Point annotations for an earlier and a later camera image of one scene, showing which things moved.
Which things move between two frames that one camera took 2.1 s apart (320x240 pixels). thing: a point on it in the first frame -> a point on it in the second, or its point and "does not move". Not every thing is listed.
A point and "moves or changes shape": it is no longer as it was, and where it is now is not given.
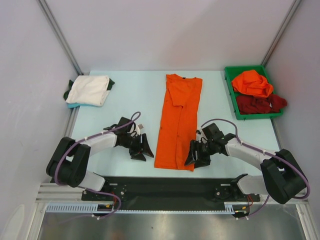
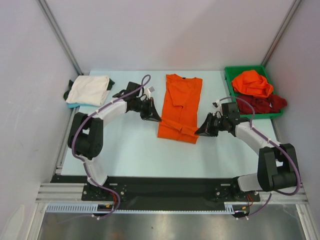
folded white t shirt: x=89 y=90 does not move
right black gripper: x=199 y=151 -> x=211 y=125
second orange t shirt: x=250 y=83 does not move
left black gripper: x=144 y=146 -> x=154 y=117
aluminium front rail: x=56 y=193 does not move
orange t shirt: x=176 y=141 moves or changes shape
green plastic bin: x=231 y=73 does not move
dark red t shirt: x=253 y=104 does not move
